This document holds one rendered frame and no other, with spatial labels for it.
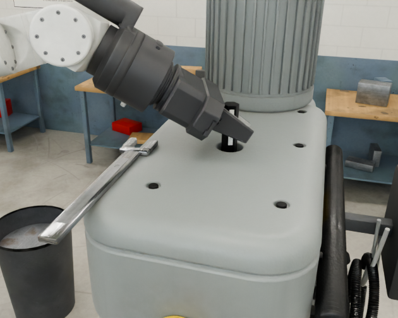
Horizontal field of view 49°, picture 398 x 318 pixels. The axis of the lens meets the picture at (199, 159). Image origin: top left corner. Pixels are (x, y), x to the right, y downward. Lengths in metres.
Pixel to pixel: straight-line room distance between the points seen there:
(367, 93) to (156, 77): 3.93
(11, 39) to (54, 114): 5.45
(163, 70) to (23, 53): 0.18
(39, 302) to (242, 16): 2.48
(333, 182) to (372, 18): 4.12
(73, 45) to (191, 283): 0.28
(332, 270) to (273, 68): 0.34
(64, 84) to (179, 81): 5.31
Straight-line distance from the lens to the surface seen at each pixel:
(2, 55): 0.57
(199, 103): 0.54
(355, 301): 0.99
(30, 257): 2.73
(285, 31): 0.72
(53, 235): 0.43
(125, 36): 0.54
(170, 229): 0.44
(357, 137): 5.08
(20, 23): 0.61
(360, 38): 4.82
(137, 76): 0.53
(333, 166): 0.78
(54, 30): 0.51
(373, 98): 4.40
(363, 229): 0.99
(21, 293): 2.94
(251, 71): 0.73
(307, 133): 0.68
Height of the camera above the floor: 2.13
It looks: 25 degrees down
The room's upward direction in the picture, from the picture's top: 1 degrees clockwise
